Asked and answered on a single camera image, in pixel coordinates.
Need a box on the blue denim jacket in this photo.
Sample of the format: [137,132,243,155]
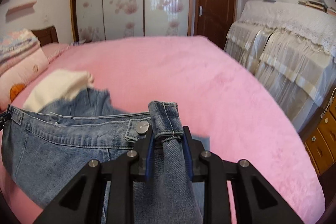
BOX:
[2,88,204,223]

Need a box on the pink cartoon pillow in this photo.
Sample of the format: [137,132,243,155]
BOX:
[0,48,49,111]

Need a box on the folded white garment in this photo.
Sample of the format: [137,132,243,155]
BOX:
[23,69,94,112]

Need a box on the folded pastel quilt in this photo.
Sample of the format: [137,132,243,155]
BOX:
[1,28,41,75]

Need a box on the wooden drawer chest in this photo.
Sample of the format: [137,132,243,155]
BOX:
[299,96,335,176]

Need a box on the wooden headboard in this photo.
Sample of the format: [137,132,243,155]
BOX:
[31,26,59,47]

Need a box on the pink bed blanket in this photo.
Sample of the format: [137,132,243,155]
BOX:
[0,35,326,224]

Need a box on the lace-covered cabinet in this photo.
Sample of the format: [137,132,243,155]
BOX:
[224,1,335,132]

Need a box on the stack of books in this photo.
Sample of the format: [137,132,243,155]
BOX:
[298,0,336,15]

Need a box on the brown wooden door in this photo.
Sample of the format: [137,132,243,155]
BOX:
[194,0,236,49]

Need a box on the wall shelf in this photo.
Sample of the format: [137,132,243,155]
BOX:
[6,1,37,16]

